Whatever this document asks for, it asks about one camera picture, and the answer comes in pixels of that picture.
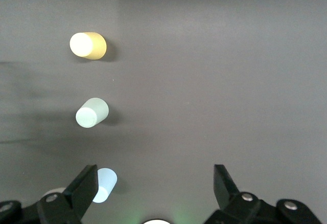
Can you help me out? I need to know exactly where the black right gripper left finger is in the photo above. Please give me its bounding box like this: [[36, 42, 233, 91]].
[[37, 164, 99, 224]]

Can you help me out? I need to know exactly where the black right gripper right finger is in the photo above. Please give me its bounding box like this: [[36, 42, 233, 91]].
[[204, 164, 262, 224]]

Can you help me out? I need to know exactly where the light blue cup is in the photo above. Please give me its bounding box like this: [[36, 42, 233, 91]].
[[91, 167, 119, 204]]

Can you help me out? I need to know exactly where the pale green cup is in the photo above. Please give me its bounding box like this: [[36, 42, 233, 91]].
[[75, 97, 110, 129]]

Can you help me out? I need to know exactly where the yellow cup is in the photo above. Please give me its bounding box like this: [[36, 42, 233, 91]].
[[69, 31, 108, 61]]

